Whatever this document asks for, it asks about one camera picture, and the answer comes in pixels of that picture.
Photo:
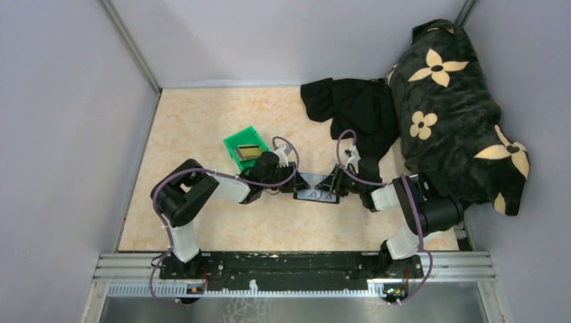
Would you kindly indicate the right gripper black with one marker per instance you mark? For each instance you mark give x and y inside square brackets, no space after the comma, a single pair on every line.
[340,180]

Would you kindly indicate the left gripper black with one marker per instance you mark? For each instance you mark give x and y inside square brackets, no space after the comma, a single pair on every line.
[291,186]

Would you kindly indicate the green plastic bin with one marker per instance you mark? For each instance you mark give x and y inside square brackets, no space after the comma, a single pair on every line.
[247,136]

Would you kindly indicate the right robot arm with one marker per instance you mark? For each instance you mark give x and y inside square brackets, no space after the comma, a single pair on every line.
[427,204]

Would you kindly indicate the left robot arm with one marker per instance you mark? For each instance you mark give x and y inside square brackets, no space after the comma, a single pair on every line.
[180,196]

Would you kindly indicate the gold cards in bin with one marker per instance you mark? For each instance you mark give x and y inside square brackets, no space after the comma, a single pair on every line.
[248,152]

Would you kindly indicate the black cloth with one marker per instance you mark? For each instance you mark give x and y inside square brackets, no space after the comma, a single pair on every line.
[364,106]

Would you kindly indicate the black floral blanket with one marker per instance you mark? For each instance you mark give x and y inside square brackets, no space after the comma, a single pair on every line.
[449,122]

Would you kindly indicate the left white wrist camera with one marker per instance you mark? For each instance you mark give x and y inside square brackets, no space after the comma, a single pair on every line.
[282,152]

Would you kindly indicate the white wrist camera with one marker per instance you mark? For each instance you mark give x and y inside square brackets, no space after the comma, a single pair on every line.
[353,159]
[282,152]

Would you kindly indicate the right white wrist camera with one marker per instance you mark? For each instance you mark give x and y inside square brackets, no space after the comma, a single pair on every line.
[353,159]

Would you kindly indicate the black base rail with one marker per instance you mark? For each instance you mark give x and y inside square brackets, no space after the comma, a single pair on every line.
[290,271]

